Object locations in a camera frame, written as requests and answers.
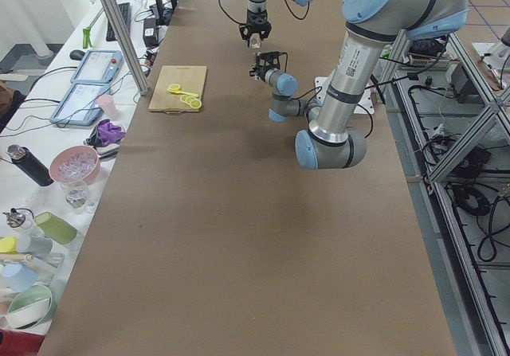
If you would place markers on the green plastic cup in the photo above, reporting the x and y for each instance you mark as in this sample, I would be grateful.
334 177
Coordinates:
56 228

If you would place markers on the aluminium frame post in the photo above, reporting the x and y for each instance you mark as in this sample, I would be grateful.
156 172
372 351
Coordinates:
114 16

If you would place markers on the lemon slice near handle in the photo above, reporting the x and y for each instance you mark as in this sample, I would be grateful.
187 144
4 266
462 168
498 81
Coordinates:
191 101

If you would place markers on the wine glass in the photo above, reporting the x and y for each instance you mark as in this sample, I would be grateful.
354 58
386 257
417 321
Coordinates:
76 193

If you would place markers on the green handled grabber tool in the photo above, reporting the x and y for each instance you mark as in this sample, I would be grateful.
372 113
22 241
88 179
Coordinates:
86 38

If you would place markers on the yellow plastic cup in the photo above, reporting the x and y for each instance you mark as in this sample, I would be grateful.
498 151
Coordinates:
8 245

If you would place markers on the teach pendant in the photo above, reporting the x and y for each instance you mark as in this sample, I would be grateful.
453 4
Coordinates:
79 107
98 67

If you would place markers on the black water bottle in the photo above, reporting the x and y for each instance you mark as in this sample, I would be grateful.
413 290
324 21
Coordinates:
25 160

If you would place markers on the upper teach pendant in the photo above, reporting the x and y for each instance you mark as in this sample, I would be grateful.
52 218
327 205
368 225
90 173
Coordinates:
98 67

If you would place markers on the computer mouse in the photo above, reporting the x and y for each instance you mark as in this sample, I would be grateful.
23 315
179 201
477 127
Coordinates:
76 55

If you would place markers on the purple cloth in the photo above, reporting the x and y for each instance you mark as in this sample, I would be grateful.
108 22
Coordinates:
108 133

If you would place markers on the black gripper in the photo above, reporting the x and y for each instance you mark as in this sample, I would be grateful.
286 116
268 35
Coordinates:
260 72
253 18

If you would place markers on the glass syrup dispenser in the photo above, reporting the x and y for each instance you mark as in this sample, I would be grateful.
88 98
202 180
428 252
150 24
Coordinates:
16 219

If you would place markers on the lower teach pendant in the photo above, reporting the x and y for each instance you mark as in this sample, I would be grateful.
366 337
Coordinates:
79 107

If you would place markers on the light green bowl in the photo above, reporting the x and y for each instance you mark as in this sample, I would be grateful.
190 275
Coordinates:
30 307

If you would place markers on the black power box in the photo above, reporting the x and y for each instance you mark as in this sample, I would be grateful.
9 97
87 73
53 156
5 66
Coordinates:
150 32

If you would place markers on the yellow plastic spoon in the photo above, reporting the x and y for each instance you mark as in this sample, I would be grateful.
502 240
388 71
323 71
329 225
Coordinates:
183 92

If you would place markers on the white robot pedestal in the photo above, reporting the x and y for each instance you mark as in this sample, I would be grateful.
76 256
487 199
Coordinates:
364 106

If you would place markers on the pink bowl with ice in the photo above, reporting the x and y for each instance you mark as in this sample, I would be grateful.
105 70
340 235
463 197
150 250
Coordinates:
75 164

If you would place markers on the pink plastic cup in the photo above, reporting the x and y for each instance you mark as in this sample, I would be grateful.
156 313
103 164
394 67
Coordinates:
107 104

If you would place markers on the clear glass measuring cup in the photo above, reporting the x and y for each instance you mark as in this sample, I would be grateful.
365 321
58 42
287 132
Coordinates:
255 41

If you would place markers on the bamboo cutting board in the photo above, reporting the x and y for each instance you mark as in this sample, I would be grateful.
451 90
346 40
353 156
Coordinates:
191 77

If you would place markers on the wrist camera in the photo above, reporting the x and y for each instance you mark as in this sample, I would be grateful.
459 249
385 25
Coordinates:
269 59

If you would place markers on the blue plastic cup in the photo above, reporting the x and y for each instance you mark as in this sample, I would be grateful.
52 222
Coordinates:
18 276

